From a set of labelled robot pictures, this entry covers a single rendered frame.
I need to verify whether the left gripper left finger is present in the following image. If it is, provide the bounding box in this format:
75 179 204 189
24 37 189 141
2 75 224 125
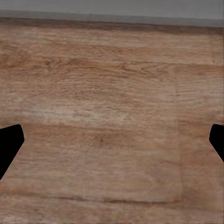
0 124 24 180

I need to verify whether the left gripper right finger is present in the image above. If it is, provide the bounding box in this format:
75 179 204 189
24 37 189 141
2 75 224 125
209 124 224 161

